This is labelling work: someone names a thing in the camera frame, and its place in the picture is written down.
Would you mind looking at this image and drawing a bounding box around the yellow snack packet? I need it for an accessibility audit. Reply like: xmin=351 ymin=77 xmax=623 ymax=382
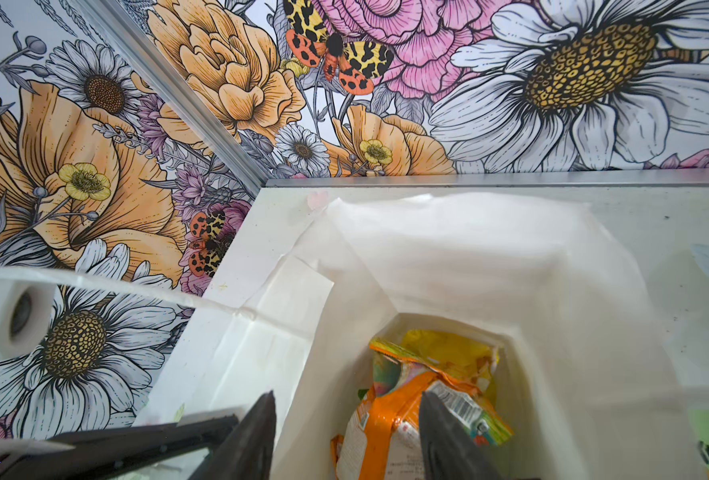
xmin=400 ymin=329 xmax=501 ymax=392

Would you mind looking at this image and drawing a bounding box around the white paper bag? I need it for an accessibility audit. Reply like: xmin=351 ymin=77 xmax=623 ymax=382
xmin=0 ymin=191 xmax=709 ymax=480

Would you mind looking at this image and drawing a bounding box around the orange snack packet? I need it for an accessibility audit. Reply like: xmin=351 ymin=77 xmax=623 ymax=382
xmin=332 ymin=337 xmax=513 ymax=479

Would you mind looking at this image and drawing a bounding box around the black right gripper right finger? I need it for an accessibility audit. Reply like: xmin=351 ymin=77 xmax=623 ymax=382
xmin=420 ymin=391 xmax=502 ymax=480

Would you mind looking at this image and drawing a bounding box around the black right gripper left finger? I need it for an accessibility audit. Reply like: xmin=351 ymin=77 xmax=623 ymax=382
xmin=190 ymin=391 xmax=276 ymax=480

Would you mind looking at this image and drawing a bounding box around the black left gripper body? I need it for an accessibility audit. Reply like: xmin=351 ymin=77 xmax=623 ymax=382
xmin=0 ymin=415 xmax=238 ymax=479

